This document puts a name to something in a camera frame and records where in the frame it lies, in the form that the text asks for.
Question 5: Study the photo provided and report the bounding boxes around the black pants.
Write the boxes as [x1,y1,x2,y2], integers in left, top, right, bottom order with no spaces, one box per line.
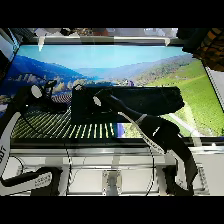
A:
[70,84,186,125]

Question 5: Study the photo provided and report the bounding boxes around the black garment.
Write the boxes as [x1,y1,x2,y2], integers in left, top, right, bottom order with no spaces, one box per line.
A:
[175,28,210,54]

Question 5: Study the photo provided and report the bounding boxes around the black cable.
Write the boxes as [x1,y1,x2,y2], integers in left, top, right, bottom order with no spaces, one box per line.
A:
[145,139,158,197]
[20,106,74,197]

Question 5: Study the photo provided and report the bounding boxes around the silver frame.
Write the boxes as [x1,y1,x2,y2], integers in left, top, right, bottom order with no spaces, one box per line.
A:
[0,34,224,197]

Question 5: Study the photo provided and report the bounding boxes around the checked shirt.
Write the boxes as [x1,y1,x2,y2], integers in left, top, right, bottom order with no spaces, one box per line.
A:
[192,28,224,73]

